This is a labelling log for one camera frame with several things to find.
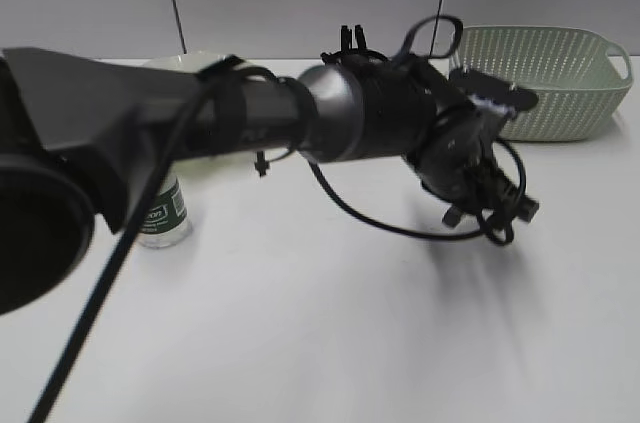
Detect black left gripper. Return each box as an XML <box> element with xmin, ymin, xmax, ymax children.
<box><xmin>405</xmin><ymin>107</ymin><xmax>539</xmax><ymax>221</ymax></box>

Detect black marker pen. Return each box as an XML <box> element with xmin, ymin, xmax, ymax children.
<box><xmin>340</xmin><ymin>25</ymin><xmax>353</xmax><ymax>52</ymax></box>
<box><xmin>354</xmin><ymin>24</ymin><xmax>367</xmax><ymax>51</ymax></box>

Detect clear plastic water bottle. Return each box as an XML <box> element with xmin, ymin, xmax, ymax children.
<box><xmin>137</xmin><ymin>169</ymin><xmax>192</xmax><ymax>249</ymax></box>

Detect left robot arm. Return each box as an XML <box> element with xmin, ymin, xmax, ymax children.
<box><xmin>1</xmin><ymin>47</ymin><xmax>539</xmax><ymax>313</ymax></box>

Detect pale green plastic basket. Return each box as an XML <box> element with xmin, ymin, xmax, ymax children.
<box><xmin>449</xmin><ymin>25</ymin><xmax>634</xmax><ymax>143</ymax></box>

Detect black mesh pen holder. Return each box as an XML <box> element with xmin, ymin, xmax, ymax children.
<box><xmin>320</xmin><ymin>48</ymin><xmax>389</xmax><ymax>67</ymax></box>

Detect translucent green wavy plate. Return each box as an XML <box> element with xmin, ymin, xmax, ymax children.
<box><xmin>142</xmin><ymin>50</ymin><xmax>227</xmax><ymax>73</ymax></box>

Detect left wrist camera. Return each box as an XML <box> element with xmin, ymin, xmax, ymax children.
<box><xmin>448</xmin><ymin>67</ymin><xmax>539</xmax><ymax>119</ymax></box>

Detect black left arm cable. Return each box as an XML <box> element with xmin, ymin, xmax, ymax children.
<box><xmin>27</xmin><ymin>15</ymin><xmax>529</xmax><ymax>423</ymax></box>

